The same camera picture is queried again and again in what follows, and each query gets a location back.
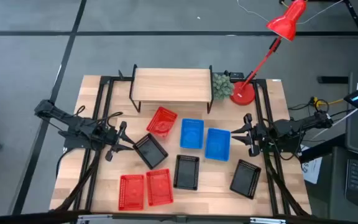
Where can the small black box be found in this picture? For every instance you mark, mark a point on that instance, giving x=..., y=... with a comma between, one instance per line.
x=236, y=75

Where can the blue plastic basket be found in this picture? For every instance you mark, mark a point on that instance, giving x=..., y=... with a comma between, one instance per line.
x=217, y=144
x=192, y=133

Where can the red desk lamp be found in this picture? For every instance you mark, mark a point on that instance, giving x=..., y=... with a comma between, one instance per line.
x=286, y=21

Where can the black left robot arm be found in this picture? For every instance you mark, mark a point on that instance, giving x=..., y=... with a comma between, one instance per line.
x=73, y=124

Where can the small green potted plant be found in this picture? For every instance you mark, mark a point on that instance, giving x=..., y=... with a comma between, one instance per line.
x=222, y=86

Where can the black metal table frame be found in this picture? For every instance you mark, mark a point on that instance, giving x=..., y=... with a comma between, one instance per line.
x=261, y=102

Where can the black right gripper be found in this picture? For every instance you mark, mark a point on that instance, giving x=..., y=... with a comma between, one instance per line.
x=263, y=134

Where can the white paper sheet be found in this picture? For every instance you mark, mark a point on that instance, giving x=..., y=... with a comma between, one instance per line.
x=312, y=169

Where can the silver metal bracket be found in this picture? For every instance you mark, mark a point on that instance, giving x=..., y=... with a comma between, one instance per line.
x=267, y=220
x=93, y=218

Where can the red plastic basket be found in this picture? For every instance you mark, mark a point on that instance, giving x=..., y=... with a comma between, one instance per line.
x=159, y=187
x=131, y=192
x=162, y=122

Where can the black plastic basket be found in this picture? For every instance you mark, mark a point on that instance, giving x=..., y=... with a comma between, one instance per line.
x=245, y=178
x=186, y=168
x=150, y=151

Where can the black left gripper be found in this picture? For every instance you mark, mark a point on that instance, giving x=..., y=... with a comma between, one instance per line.
x=109, y=137

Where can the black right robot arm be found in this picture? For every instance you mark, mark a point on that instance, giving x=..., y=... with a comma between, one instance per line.
x=300, y=126

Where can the wooden shelf with black legs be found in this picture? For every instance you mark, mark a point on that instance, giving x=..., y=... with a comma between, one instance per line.
x=171, y=84

